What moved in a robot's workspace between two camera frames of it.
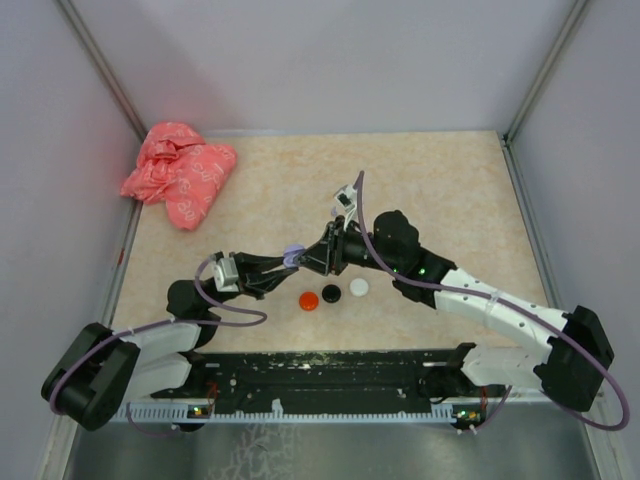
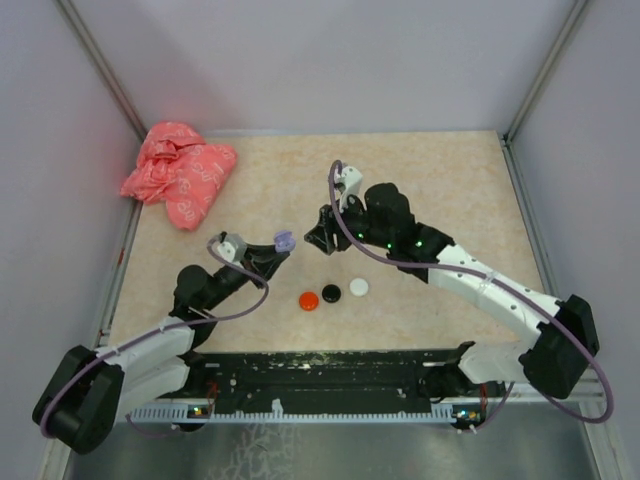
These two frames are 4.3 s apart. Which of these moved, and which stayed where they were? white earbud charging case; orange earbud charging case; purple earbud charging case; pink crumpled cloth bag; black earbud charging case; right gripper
Moved: right gripper; purple earbud charging case
Stayed: white earbud charging case; orange earbud charging case; pink crumpled cloth bag; black earbud charging case
